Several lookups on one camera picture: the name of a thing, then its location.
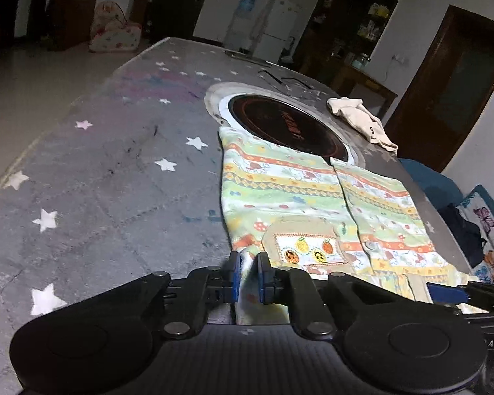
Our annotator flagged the white refrigerator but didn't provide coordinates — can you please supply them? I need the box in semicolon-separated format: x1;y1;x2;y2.
261;0;303;62

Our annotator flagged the dark wooden shelf unit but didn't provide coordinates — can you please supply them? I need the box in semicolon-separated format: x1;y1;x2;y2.
25;0;108;51

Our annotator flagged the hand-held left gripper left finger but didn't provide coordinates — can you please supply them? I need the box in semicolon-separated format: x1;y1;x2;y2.
119;251;243;338

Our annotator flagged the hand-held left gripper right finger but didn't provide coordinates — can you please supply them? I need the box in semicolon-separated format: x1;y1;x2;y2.
257;251;388;340

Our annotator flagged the dark interior door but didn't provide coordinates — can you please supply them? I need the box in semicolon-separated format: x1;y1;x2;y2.
148;0;217;44

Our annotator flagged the grey star-print tablecloth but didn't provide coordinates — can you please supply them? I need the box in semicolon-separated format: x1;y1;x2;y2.
0;37;474;395

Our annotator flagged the wooden desk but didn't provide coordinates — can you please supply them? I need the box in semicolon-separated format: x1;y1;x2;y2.
329;55;398;120

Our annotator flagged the water dispenser with blue bottle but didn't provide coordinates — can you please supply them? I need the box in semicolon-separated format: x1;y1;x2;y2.
226;0;259;49

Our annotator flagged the butterfly-print cushion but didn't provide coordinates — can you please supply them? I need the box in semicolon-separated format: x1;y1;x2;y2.
457;185;494;284

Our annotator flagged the cream garment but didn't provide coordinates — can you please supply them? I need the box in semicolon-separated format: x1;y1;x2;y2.
327;96;399;153

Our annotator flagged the colourful patterned child's shirt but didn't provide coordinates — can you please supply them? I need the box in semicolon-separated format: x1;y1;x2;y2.
218;125;478;326

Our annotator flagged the dark wooden cabinet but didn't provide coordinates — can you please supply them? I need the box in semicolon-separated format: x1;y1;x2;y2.
292;0;402;79

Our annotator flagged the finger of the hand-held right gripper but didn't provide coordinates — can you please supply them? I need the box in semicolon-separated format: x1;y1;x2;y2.
427;280;494;317

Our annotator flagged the blue armchair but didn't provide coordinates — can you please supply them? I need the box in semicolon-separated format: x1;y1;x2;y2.
399;158;464;212

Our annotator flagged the dark clothes hanger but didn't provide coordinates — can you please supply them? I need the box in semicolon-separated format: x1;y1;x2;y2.
224;49;272;67
257;70;314;91

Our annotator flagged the brown wooden door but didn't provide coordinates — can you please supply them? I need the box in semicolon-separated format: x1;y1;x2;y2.
385;4;494;173

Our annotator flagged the round black induction hob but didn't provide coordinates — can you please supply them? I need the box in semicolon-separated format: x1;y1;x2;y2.
204;82;367;169

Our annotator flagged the pink floral cushion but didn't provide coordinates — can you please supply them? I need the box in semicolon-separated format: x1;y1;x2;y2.
88;0;143;53

